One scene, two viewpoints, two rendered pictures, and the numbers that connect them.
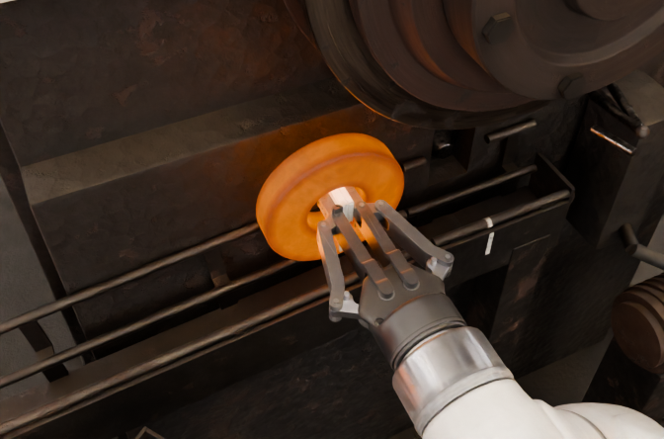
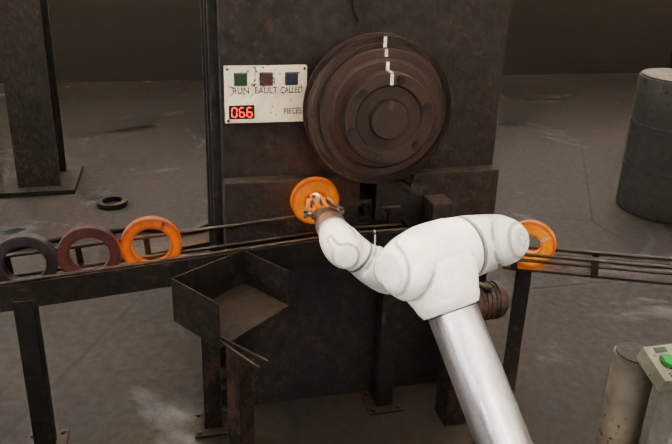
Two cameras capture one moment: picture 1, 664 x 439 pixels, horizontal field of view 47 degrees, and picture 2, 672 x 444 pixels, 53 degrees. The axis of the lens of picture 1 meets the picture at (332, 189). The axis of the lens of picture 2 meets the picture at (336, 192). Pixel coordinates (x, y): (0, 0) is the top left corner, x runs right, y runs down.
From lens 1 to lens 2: 1.54 m
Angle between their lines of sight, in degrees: 27
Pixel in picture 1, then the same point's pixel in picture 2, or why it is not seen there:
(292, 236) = (300, 208)
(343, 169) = (317, 185)
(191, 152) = (274, 180)
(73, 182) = (238, 181)
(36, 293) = not seen: hidden behind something
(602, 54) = (389, 151)
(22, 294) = not seen: hidden behind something
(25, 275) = not seen: hidden behind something
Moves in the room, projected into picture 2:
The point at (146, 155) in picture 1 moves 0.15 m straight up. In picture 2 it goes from (261, 179) to (260, 135)
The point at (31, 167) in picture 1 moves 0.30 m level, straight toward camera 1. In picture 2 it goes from (227, 178) to (243, 212)
